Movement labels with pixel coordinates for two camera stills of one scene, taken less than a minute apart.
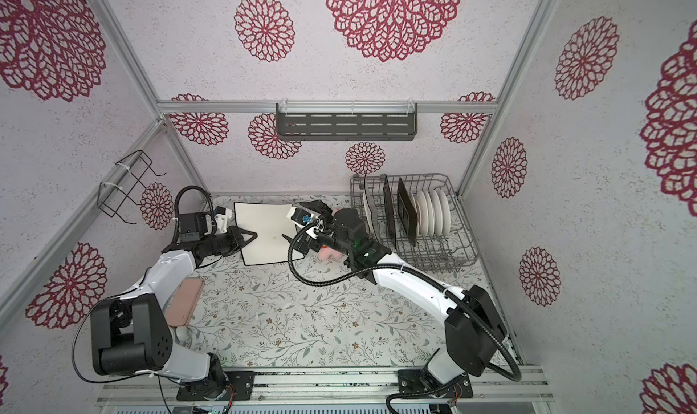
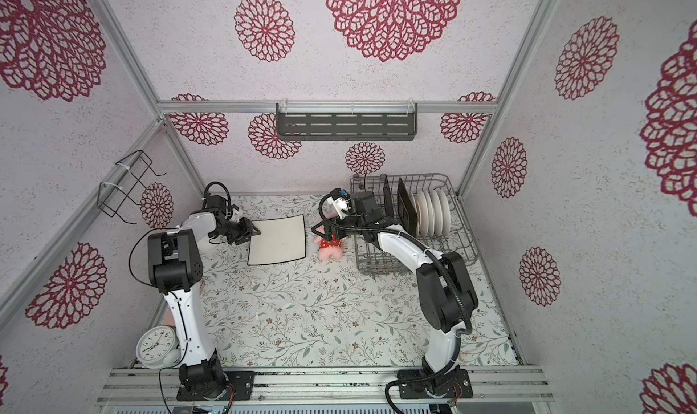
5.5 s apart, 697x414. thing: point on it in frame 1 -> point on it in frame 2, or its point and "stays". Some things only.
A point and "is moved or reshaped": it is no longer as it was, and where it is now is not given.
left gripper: [238, 241] -> [247, 231]
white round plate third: [446, 211] stays
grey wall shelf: [347, 121] stays
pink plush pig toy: [328, 253] stays
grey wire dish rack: [417, 215] stays
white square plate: [270, 222] is moved or reshaped
